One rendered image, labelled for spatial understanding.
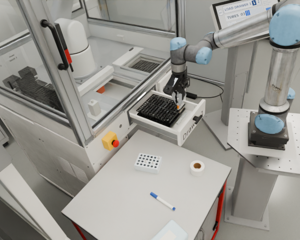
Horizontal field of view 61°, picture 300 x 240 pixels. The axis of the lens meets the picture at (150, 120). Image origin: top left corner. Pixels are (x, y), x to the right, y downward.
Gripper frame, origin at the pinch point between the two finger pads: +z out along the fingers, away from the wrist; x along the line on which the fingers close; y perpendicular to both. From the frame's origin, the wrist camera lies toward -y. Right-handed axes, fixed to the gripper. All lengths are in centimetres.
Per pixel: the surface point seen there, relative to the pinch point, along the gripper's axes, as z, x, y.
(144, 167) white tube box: 16.2, -2.3, -35.1
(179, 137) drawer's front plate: 7.1, -11.2, -15.6
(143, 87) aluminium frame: -3.4, 22.8, -0.6
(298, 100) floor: 92, -40, 168
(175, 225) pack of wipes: 16, -32, -52
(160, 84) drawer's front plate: 2.9, 22.2, 14.8
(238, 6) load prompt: -23, 7, 90
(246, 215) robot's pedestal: 88, -47, 12
